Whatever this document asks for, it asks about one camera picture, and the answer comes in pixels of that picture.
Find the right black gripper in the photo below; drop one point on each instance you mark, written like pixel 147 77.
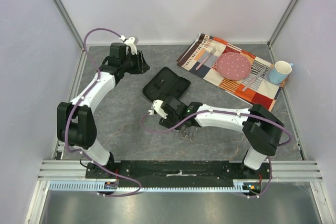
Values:
pixel 166 120

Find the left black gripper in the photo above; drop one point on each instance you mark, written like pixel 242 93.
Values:
pixel 142 66

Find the silver hair scissors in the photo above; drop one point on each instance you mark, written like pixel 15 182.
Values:
pixel 185 133

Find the black zipper tool case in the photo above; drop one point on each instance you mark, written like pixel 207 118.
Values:
pixel 165 83

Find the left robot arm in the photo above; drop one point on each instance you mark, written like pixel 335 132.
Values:
pixel 75 121

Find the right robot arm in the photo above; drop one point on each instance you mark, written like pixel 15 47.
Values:
pixel 261 128

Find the patchwork placemat cloth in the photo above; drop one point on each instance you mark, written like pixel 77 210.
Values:
pixel 260 92

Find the pink dotted plate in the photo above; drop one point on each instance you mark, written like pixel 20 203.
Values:
pixel 233 66

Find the blue white mug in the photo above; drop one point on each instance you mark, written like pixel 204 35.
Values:
pixel 280 72

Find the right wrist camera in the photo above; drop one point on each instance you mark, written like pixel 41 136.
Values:
pixel 156 109

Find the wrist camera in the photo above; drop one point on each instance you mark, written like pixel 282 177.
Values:
pixel 156 109
pixel 131 42

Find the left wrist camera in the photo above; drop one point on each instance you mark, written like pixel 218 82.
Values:
pixel 131 42

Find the pink handled fork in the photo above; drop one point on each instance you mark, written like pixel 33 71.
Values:
pixel 212 52

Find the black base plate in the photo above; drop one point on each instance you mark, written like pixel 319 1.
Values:
pixel 189 173

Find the pink handled knife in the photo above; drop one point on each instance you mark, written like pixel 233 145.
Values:
pixel 254 78

